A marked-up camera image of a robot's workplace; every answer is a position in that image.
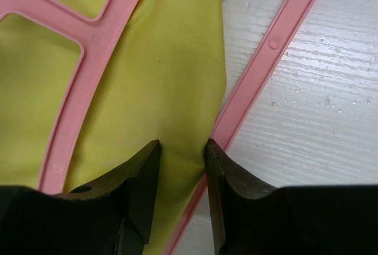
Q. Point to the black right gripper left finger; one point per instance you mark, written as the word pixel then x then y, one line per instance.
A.
pixel 111 214

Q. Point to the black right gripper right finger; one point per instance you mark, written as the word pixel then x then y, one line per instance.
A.
pixel 250 216

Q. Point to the yellow-green trousers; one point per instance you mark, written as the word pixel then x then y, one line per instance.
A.
pixel 165 80

